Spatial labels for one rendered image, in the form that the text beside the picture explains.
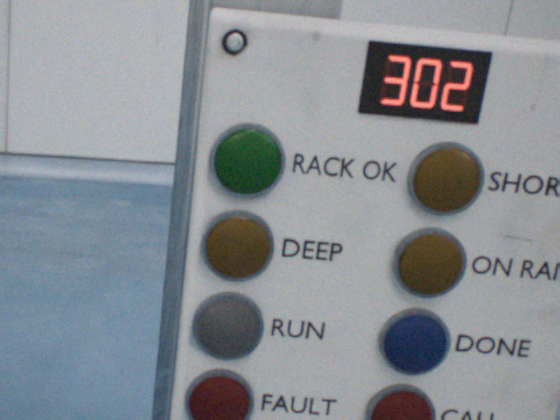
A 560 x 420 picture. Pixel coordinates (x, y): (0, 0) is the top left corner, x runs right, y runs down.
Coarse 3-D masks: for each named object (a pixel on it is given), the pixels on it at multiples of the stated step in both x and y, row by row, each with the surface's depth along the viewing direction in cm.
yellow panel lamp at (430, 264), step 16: (416, 240) 36; (432, 240) 36; (448, 240) 36; (400, 256) 36; (416, 256) 36; (432, 256) 36; (448, 256) 36; (400, 272) 37; (416, 272) 36; (432, 272) 36; (448, 272) 36; (416, 288) 37; (432, 288) 37; (448, 288) 37
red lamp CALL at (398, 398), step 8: (400, 392) 38; (408, 392) 38; (384, 400) 38; (392, 400) 38; (400, 400) 38; (408, 400) 38; (416, 400) 38; (424, 400) 39; (376, 408) 39; (384, 408) 38; (392, 408) 38; (400, 408) 38; (408, 408) 38; (416, 408) 38; (424, 408) 38; (376, 416) 39; (384, 416) 38; (392, 416) 38; (400, 416) 38; (408, 416) 38; (416, 416) 38; (424, 416) 38; (432, 416) 39
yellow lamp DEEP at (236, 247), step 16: (224, 224) 36; (240, 224) 36; (256, 224) 36; (208, 240) 36; (224, 240) 36; (240, 240) 36; (256, 240) 36; (208, 256) 36; (224, 256) 36; (240, 256) 36; (256, 256) 36; (224, 272) 36; (240, 272) 36
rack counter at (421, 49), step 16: (368, 48) 34; (384, 48) 34; (400, 48) 34; (416, 48) 34; (432, 48) 34; (448, 48) 34; (368, 64) 34; (480, 64) 34; (368, 80) 34; (480, 80) 35; (368, 96) 35; (480, 96) 35; (368, 112) 35; (384, 112) 35; (400, 112) 35; (416, 112) 35; (432, 112) 35; (448, 112) 35
